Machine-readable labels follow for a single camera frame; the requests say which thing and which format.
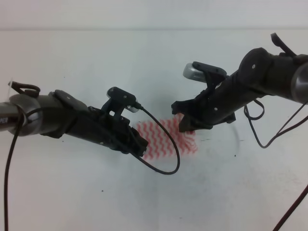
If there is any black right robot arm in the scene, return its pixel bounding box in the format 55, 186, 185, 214
171, 33, 308, 132

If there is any pink white wavy striped towel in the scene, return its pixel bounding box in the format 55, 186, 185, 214
134, 114, 198, 160

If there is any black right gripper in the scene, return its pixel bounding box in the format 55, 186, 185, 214
171, 88, 236, 132

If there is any black left camera cable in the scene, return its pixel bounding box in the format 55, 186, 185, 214
0, 105, 181, 231

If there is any black right camera cable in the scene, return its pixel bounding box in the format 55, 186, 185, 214
243, 98, 308, 231

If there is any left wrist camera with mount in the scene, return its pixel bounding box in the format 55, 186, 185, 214
101, 87, 141, 119

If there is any black camera cable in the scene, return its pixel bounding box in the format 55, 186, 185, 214
243, 98, 308, 231
0, 105, 181, 231

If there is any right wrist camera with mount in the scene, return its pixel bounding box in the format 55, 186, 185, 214
183, 62, 227, 90

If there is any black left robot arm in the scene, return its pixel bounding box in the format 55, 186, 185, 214
0, 81, 148, 157

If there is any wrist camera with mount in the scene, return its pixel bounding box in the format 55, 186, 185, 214
183, 62, 227, 90
101, 87, 141, 119

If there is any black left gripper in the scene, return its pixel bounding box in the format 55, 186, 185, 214
69, 107, 148, 157

